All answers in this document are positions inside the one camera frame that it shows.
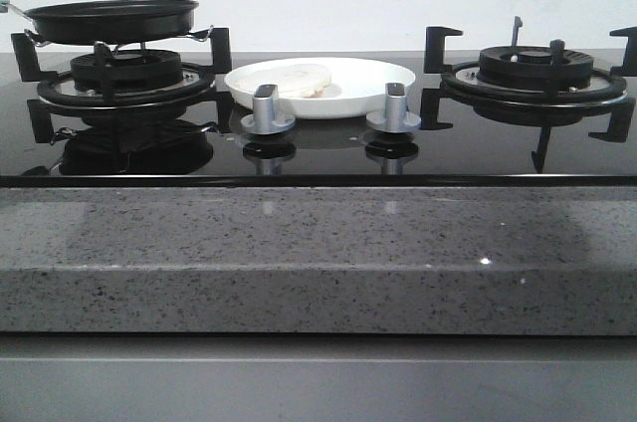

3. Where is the white fried egg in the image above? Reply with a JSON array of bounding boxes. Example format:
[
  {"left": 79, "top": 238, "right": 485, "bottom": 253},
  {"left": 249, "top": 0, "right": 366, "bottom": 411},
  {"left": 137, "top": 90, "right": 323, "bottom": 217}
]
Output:
[{"left": 233, "top": 64, "right": 332, "bottom": 98}]

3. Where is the white round plate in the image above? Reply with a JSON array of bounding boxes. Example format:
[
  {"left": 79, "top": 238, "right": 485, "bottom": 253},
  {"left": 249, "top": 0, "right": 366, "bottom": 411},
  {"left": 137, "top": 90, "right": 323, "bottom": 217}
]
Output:
[{"left": 225, "top": 57, "right": 416, "bottom": 119}]

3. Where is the black frying pan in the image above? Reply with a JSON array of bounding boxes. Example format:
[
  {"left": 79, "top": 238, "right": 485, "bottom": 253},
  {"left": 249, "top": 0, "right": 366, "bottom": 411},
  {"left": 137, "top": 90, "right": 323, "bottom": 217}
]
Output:
[{"left": 21, "top": 0, "right": 199, "bottom": 45}]

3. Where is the black glass gas hob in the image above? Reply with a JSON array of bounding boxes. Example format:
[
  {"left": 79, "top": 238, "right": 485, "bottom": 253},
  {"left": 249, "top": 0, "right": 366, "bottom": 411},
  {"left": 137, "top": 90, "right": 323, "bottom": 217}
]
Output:
[{"left": 1, "top": 53, "right": 636, "bottom": 188}]

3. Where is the left silver stove knob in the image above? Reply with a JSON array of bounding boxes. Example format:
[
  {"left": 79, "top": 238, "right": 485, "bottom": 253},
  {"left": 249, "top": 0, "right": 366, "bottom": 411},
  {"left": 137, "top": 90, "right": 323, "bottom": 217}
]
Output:
[{"left": 241, "top": 84, "right": 296, "bottom": 135}]

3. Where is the silver stove knob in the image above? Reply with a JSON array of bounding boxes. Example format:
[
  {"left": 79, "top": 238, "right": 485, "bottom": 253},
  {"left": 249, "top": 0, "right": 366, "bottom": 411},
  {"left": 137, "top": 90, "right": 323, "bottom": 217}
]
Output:
[
  {"left": 366, "top": 83, "right": 421, "bottom": 133},
  {"left": 241, "top": 84, "right": 296, "bottom": 135}
]

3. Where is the right silver stove knob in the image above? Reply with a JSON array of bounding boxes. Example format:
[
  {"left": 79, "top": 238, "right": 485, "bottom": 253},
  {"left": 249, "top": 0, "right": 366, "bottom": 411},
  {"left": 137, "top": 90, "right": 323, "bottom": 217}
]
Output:
[{"left": 366, "top": 83, "right": 421, "bottom": 133}]

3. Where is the right black burner grate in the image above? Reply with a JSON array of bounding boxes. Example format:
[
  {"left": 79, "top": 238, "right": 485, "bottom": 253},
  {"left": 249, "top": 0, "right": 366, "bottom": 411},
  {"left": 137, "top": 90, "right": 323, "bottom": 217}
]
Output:
[{"left": 420, "top": 17, "right": 636, "bottom": 172}]

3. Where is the black burner grate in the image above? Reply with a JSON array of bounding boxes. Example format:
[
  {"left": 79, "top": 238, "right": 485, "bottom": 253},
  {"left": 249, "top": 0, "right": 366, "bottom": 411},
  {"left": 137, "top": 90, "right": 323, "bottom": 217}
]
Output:
[
  {"left": 11, "top": 27, "right": 232, "bottom": 143},
  {"left": 420, "top": 17, "right": 636, "bottom": 172}
]

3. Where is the left black burner head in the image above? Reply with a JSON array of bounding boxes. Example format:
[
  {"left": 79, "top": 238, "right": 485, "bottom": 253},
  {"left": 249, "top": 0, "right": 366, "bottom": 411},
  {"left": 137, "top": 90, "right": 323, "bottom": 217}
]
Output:
[{"left": 71, "top": 49, "right": 183, "bottom": 93}]

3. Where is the black burner head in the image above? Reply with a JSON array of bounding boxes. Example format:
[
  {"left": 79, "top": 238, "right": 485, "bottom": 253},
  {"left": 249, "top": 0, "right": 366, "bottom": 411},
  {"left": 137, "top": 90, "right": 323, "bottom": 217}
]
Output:
[
  {"left": 71, "top": 49, "right": 183, "bottom": 93},
  {"left": 477, "top": 46, "right": 594, "bottom": 91}
]

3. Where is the right black burner head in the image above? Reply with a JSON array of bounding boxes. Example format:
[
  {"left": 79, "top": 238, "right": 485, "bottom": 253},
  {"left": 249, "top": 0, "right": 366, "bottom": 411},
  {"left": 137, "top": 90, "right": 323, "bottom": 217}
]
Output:
[{"left": 477, "top": 46, "right": 594, "bottom": 91}]

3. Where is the left black burner grate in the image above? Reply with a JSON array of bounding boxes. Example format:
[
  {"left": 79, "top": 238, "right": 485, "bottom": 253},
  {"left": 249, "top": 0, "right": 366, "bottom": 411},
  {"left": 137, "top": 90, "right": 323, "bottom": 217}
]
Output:
[{"left": 11, "top": 27, "right": 232, "bottom": 143}]

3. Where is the grey cabinet drawer front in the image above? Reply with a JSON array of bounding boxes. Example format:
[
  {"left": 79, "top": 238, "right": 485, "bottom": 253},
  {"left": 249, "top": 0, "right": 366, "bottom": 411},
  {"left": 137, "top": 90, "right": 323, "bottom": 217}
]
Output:
[{"left": 1, "top": 334, "right": 636, "bottom": 421}]

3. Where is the wire pan support ring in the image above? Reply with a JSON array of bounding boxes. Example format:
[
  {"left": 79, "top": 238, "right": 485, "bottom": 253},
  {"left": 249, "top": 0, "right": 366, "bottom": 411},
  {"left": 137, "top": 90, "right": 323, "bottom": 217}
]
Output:
[{"left": 24, "top": 25, "right": 216, "bottom": 54}]

